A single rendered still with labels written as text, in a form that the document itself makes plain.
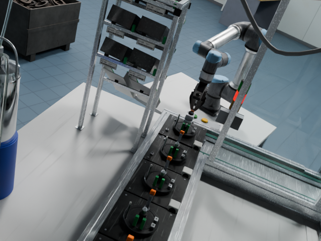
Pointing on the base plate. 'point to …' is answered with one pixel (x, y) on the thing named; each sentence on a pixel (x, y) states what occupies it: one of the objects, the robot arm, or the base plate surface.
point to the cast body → (188, 118)
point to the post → (249, 78)
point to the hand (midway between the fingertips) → (192, 110)
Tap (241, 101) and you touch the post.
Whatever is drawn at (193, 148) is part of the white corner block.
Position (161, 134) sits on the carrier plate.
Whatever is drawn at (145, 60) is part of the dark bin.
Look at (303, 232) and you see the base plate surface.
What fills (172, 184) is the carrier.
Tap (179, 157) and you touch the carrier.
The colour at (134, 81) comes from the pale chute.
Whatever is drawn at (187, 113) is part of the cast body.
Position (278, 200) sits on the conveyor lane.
